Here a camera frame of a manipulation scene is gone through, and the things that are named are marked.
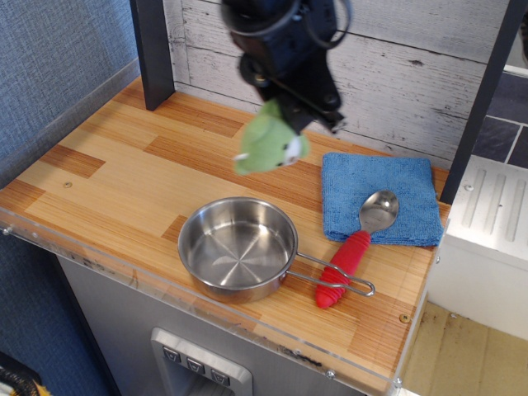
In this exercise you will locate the left dark frame post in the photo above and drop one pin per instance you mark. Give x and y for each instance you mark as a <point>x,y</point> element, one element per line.
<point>150,30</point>

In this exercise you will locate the dark frame post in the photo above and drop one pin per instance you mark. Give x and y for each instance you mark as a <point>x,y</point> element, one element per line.
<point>150,30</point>
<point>491,77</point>

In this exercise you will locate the stainless steel pot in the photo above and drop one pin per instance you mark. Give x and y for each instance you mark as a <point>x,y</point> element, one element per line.
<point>240,249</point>

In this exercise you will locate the red handled metal spoon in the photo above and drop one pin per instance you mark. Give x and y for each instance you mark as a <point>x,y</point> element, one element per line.
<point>378,212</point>

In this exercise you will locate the blue folded cloth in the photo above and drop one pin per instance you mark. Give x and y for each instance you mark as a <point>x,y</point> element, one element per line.
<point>349,179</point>

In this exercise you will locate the grey toy dishwasher front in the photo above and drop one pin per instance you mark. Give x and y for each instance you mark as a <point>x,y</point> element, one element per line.
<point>289,346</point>

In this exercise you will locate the white ridged cabinet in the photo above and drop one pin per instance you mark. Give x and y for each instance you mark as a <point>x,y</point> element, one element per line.
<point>481,263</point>

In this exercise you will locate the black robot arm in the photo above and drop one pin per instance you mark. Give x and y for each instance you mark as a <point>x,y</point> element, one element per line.
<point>278,6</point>

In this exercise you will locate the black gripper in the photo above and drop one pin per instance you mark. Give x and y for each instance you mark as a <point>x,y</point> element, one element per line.
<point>284,56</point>

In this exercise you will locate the clear acrylic edge guard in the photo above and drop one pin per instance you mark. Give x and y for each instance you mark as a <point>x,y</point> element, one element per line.
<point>384,322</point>

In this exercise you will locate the right dark frame post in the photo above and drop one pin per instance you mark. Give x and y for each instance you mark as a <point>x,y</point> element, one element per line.
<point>491,77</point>

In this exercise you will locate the silver control panel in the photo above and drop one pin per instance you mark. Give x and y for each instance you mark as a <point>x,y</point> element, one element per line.
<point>188,369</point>

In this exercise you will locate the green plush frog toy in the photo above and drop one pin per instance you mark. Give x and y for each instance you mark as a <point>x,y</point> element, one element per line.
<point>269,142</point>

